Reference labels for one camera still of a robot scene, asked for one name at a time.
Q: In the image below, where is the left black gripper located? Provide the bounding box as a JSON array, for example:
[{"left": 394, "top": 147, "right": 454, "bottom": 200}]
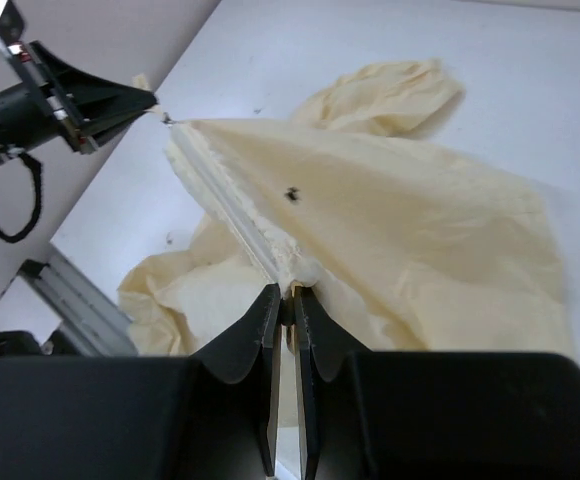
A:
[{"left": 0, "top": 40, "right": 155, "bottom": 155}]

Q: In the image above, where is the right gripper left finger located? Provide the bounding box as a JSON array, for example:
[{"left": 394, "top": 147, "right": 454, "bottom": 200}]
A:
[{"left": 192, "top": 285, "right": 281, "bottom": 478}]

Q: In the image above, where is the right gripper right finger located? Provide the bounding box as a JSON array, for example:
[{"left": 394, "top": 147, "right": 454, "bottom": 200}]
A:
[{"left": 293, "top": 287, "right": 368, "bottom": 479}]

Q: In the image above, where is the cream yellow hooded jacket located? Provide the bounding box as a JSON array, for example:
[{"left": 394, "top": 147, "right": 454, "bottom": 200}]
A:
[{"left": 118, "top": 59, "right": 576, "bottom": 356}]

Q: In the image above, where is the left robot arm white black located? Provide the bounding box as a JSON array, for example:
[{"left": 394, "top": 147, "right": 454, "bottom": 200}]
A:
[{"left": 0, "top": 41, "right": 157, "bottom": 166}]

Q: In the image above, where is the aluminium front rail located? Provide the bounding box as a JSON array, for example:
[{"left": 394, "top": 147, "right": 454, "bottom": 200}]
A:
[{"left": 19, "top": 251, "right": 138, "bottom": 357}]

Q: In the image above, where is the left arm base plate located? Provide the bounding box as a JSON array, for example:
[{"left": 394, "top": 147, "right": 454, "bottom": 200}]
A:
[{"left": 0, "top": 330, "right": 81, "bottom": 357}]

